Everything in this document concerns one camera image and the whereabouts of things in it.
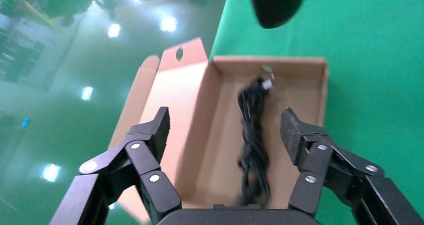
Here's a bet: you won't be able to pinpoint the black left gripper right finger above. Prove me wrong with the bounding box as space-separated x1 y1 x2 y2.
279 107 424 225

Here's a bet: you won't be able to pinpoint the open brown cardboard box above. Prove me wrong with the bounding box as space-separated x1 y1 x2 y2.
107 37 330 225

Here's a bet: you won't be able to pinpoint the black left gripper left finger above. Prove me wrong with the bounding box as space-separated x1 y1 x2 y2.
49 106 183 225

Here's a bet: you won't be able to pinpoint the black usb cable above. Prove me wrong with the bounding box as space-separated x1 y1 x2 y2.
236 75 275 208

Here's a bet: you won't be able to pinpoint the black wired computer mouse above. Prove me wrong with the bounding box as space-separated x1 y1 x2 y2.
249 0 307 30

